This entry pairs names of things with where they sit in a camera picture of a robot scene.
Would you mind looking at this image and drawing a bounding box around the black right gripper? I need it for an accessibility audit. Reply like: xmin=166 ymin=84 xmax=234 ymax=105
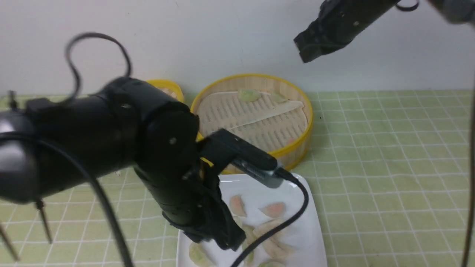
xmin=294 ymin=0 xmax=397 ymax=63

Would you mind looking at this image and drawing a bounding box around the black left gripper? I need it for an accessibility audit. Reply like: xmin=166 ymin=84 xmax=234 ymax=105
xmin=134 ymin=166 xmax=246 ymax=251

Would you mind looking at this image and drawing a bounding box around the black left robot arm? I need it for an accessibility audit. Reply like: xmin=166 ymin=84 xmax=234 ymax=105
xmin=1 ymin=78 xmax=245 ymax=251

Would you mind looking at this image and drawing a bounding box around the pink dumpling on plate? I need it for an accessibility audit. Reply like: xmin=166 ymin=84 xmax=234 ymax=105
xmin=229 ymin=194 xmax=247 ymax=217
xmin=259 ymin=201 xmax=286 ymax=219

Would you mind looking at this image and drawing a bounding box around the green dumpling plate front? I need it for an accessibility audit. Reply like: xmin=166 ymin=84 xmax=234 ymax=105
xmin=189 ymin=242 xmax=216 ymax=267

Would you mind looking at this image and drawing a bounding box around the white square plate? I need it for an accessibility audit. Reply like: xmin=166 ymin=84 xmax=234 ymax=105
xmin=176 ymin=172 xmax=328 ymax=267

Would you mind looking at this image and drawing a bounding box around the slim green dumpling on plate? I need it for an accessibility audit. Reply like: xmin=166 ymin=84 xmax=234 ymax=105
xmin=241 ymin=224 xmax=257 ymax=250

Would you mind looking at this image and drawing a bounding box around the narrow green dumpling on plate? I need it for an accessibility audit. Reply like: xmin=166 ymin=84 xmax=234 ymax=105
xmin=241 ymin=240 xmax=254 ymax=267

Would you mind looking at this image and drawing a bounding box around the large pale dumpling on plate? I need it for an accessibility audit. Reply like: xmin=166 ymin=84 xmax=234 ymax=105
xmin=253 ymin=218 xmax=289 ymax=243

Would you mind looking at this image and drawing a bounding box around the cream dumpling on plate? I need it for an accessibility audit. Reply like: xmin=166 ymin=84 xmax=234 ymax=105
xmin=261 ymin=239 xmax=295 ymax=260

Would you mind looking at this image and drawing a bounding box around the dumpling at plate bottom edge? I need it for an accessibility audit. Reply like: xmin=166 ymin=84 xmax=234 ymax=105
xmin=258 ymin=260 xmax=285 ymax=267

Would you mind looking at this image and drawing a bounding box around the pale dumpling in steamer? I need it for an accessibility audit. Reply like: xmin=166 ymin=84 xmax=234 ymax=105
xmin=270 ymin=92 xmax=289 ymax=104

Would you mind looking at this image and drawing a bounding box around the yellow rimmed bamboo steamer lid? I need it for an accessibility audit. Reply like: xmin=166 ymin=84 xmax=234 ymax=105
xmin=147 ymin=79 xmax=184 ymax=103

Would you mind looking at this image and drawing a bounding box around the white steamer liner paper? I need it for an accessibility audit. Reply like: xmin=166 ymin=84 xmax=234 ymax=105
xmin=195 ymin=91 xmax=309 ymax=152

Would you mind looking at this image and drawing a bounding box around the yellow rimmed bamboo steamer basket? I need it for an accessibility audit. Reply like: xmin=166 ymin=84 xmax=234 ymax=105
xmin=191 ymin=74 xmax=313 ymax=170

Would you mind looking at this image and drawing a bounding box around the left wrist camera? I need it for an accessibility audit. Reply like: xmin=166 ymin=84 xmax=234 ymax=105
xmin=197 ymin=129 xmax=292 ymax=189

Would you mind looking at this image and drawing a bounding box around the black left camera cable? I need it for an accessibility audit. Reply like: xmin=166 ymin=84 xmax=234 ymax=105
xmin=230 ymin=169 xmax=309 ymax=267

